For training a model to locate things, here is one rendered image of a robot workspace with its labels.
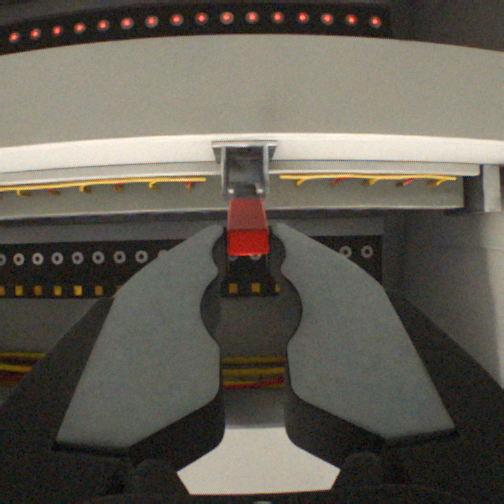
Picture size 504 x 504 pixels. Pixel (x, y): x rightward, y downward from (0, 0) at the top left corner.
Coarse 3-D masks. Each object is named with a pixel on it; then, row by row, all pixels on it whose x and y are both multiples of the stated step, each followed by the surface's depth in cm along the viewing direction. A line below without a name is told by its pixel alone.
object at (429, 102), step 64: (0, 64) 15; (64, 64) 15; (128, 64) 15; (192, 64) 16; (256, 64) 16; (320, 64) 16; (384, 64) 16; (448, 64) 16; (0, 128) 15; (64, 128) 15; (128, 128) 16; (192, 128) 16; (256, 128) 16; (320, 128) 16; (384, 128) 16; (448, 128) 16
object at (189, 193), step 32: (0, 192) 23; (32, 192) 23; (64, 192) 23; (96, 192) 23; (128, 192) 23; (160, 192) 23; (192, 192) 23; (288, 192) 23; (320, 192) 23; (352, 192) 23; (384, 192) 23; (416, 192) 23; (448, 192) 23
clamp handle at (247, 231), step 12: (240, 192) 16; (252, 192) 16; (240, 204) 14; (252, 204) 14; (228, 216) 13; (240, 216) 12; (252, 216) 12; (264, 216) 12; (228, 228) 11; (240, 228) 11; (252, 228) 11; (264, 228) 11; (228, 240) 11; (240, 240) 11; (252, 240) 11; (264, 240) 11; (228, 252) 12; (240, 252) 12; (252, 252) 12; (264, 252) 12
